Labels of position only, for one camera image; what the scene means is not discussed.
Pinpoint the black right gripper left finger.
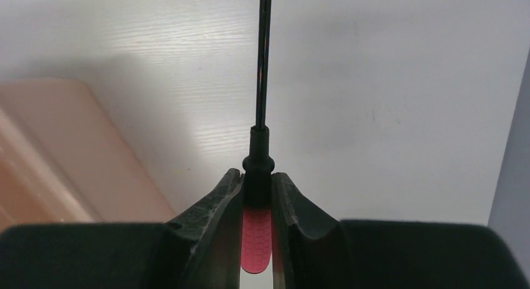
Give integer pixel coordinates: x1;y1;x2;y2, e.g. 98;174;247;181
152;168;243;288

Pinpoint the translucent orange plastic bin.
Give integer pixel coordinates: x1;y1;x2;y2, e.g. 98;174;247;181
1;78;174;229

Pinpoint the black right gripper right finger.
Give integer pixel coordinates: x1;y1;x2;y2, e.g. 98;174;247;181
272;173;353;288

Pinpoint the red and black screwdriver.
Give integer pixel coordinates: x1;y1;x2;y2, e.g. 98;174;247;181
241;0;275;274

